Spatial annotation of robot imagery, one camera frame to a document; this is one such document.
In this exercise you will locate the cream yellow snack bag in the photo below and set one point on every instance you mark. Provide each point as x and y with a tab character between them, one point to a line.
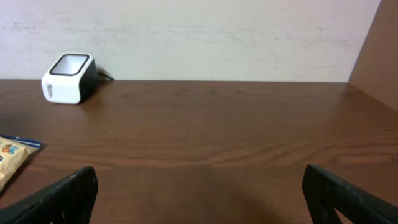
14	152

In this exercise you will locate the white barcode scanner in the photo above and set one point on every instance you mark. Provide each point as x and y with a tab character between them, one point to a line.
71	79

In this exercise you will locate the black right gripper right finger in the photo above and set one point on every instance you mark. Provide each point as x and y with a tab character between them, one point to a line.
326	195

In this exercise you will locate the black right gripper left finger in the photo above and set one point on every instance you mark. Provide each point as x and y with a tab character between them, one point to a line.
68	200

